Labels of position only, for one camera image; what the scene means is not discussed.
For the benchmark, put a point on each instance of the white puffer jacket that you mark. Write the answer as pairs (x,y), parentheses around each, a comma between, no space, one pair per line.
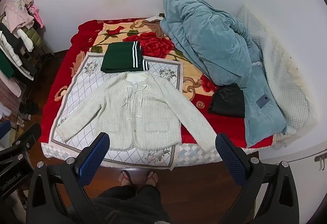
(9,47)

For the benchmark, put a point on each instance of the person's dark pants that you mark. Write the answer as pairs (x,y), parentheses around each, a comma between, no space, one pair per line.
(127,203)

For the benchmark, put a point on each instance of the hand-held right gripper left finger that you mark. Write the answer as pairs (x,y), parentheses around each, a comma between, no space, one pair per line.
(93,157)

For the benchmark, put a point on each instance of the person's foot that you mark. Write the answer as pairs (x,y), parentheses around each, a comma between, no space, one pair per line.
(151,178)
(126,177)

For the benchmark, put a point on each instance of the person's left foot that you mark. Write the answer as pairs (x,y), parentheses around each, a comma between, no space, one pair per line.
(126,177)

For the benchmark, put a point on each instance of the blue quilt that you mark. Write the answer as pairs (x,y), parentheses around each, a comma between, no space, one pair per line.
(212,42)

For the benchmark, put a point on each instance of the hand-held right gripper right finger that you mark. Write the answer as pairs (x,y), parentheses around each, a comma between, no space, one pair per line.
(230,160)

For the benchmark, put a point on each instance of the black plastic bag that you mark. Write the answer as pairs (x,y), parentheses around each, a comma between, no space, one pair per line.
(227,102)

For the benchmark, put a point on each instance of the clothes rack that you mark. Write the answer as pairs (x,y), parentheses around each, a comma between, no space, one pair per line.
(33,60)

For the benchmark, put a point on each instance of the bright pink garment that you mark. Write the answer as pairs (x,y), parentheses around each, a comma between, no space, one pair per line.
(37,15)

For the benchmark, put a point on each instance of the green garment with white stripes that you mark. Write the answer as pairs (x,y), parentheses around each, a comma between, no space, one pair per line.
(117,58)

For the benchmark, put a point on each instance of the person's right foot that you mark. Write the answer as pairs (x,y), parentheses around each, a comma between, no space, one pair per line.
(151,178)

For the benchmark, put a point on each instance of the pale pink coat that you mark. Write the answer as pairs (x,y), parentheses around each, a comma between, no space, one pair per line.
(15,15)

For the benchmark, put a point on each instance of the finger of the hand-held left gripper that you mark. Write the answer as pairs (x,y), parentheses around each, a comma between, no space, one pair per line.
(28,137)
(5,130)

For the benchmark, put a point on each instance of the red floral blanket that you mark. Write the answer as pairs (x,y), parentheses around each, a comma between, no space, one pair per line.
(158,45)

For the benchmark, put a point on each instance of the olive green puffer vest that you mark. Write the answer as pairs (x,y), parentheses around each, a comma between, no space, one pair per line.
(33,36)

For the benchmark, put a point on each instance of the white fuzzy jacket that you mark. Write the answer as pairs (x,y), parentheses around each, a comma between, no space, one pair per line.
(153,111)

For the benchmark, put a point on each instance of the white diamond-print cloth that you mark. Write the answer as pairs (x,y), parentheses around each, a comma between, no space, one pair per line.
(81,86)

